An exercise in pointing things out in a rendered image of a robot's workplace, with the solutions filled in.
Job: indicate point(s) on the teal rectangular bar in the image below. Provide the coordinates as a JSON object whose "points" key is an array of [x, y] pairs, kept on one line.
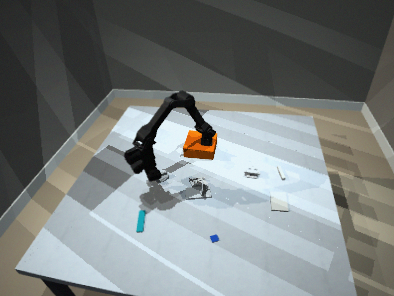
{"points": [[141, 220]]}

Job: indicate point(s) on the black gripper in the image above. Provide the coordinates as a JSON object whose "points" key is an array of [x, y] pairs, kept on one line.
{"points": [[152, 172]]}

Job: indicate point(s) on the blue flat plate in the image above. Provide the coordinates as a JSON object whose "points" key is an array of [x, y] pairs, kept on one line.
{"points": [[214, 238]]}

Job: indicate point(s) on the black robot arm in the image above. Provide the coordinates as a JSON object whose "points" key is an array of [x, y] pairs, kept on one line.
{"points": [[147, 133]]}

